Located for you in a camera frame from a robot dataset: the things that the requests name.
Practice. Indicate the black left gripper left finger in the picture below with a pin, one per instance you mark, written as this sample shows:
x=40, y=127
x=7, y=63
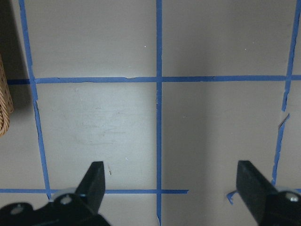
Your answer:
x=78, y=208

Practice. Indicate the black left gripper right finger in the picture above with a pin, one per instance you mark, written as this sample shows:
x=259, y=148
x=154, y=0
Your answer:
x=268, y=204

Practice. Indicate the brown wicker basket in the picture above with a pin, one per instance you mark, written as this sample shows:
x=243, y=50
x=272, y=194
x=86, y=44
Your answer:
x=6, y=103

